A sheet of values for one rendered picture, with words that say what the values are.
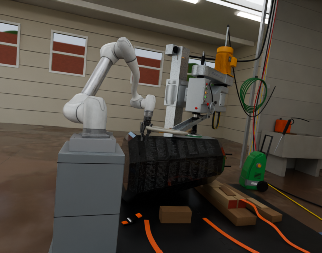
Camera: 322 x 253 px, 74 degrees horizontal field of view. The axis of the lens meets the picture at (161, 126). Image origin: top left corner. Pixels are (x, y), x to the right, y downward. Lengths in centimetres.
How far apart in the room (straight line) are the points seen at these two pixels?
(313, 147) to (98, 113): 462
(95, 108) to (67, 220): 72
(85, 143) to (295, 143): 424
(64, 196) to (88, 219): 22
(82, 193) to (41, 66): 747
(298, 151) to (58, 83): 746
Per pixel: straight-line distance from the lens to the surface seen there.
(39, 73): 868
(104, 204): 151
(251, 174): 366
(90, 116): 149
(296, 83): 583
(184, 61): 343
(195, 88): 269
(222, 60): 335
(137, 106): 213
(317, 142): 545
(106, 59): 187
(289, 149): 491
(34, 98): 867
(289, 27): 579
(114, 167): 143
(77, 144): 144
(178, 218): 228
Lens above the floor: 114
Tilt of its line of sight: 5 degrees down
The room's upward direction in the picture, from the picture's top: 6 degrees clockwise
